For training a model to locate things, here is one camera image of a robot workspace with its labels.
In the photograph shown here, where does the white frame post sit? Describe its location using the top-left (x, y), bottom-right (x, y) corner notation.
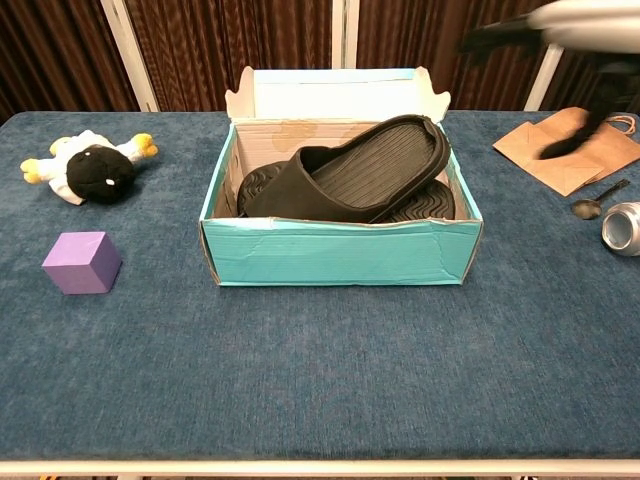
top-left (522, 43), bottom-right (566, 112)
top-left (329, 0), bottom-right (359, 71)
top-left (99, 0), bottom-right (160, 113)

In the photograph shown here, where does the silver metal can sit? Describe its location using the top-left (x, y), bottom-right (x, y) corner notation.
top-left (601, 200), bottom-right (640, 257)

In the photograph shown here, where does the black slipper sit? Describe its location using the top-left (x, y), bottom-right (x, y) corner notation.
top-left (236, 160), bottom-right (457, 224)
top-left (248, 113), bottom-right (452, 225)

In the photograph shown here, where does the brown paper bag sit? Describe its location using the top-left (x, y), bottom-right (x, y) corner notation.
top-left (492, 106), bottom-right (640, 197)

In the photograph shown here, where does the black and white plush toy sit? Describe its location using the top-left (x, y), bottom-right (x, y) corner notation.
top-left (19, 128), bottom-right (159, 206)

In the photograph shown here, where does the dark metal spoon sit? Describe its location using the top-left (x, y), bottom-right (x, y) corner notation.
top-left (571, 178), bottom-right (631, 221)

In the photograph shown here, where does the light blue cardboard shoe box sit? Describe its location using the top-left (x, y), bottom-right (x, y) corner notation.
top-left (198, 65), bottom-right (485, 287)

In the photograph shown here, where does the brown pleated curtain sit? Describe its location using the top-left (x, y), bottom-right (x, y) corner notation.
top-left (0, 0), bottom-right (640, 124)

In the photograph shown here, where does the purple cube block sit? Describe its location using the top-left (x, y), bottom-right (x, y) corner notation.
top-left (41, 230), bottom-right (124, 296)

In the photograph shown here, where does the white table edge rail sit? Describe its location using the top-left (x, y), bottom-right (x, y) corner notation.
top-left (0, 458), bottom-right (640, 477)

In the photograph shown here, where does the black and silver right hand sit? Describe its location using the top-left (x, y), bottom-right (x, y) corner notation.
top-left (458, 0), bottom-right (640, 162)

